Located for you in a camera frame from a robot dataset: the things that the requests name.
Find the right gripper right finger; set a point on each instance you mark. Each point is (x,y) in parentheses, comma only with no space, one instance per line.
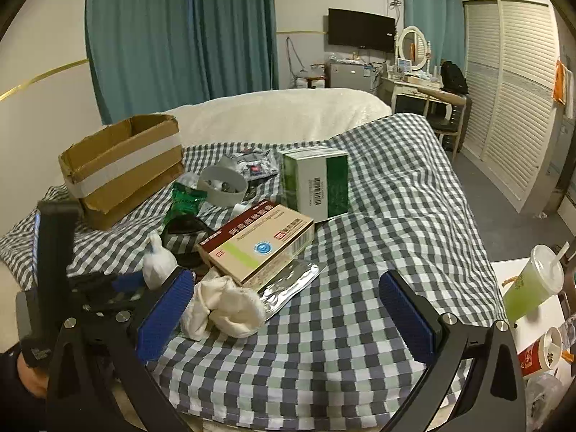
(492,398)

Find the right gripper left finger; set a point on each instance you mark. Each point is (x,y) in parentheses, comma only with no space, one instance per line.
(95,348)

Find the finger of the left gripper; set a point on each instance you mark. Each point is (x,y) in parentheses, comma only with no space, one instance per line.
(129,282)

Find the white tape roll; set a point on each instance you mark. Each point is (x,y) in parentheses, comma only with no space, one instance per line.
(224,187)

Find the green white medicine box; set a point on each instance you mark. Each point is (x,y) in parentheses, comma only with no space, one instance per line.
(314,181)

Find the person's left hand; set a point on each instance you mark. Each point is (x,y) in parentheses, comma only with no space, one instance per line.
(35,380)

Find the white tied bag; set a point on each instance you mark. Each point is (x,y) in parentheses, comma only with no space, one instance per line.
(158,263)

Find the red paper cup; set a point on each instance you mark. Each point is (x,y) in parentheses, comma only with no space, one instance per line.
(541,355)

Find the white crumpled cloth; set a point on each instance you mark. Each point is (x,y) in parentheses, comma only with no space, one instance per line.
(235,311)

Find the brown cardboard box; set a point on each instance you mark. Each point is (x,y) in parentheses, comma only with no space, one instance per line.
(116,169)

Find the green drink cup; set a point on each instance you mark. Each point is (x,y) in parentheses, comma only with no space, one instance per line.
(541,278)

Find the red beige medicine box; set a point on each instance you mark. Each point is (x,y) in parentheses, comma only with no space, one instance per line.
(256,245)

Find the silver foil pouch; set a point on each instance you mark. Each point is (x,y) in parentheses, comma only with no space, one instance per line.
(288,283)

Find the cream quilted blanket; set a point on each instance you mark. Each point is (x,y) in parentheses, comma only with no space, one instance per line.
(281,116)

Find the large teal curtain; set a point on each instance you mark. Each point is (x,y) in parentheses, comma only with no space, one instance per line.
(150,56)

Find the grey mini fridge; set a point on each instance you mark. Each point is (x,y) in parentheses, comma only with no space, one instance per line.
(356,76)

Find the orange hanging tag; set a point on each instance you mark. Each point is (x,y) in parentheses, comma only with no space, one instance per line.
(558,94)

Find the black backpack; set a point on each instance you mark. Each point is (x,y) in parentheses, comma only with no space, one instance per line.
(453,80)

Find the white vanity desk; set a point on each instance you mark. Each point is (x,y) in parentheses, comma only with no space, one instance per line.
(401,96)

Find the white louvered wardrobe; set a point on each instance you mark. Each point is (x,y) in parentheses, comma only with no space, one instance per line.
(512,50)

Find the round vanity mirror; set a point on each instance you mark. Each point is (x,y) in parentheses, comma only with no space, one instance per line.
(413,47)

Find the small teal curtain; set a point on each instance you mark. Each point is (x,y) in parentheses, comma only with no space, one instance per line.
(443,24)

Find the black wall television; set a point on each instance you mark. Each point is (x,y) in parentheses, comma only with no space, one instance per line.
(361,30)

